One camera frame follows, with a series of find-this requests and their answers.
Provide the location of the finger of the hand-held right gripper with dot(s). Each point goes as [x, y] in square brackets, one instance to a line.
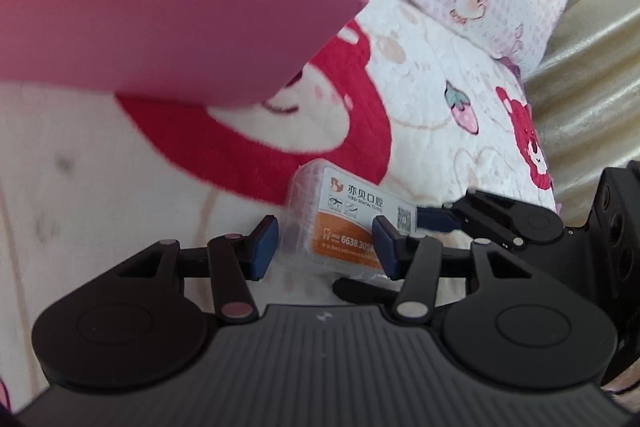
[435, 218]
[365, 289]

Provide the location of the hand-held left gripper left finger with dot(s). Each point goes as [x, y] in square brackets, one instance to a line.
[262, 247]

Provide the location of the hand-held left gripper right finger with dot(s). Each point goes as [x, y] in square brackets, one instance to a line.
[387, 247]

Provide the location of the clear box with orange label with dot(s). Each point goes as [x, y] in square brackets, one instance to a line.
[340, 217]

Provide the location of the pink cardboard box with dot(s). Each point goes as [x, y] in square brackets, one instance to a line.
[150, 7]

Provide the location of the purple cloth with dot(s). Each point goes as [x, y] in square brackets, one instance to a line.
[514, 68]

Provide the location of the bear printed blanket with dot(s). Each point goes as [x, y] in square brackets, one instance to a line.
[100, 187]

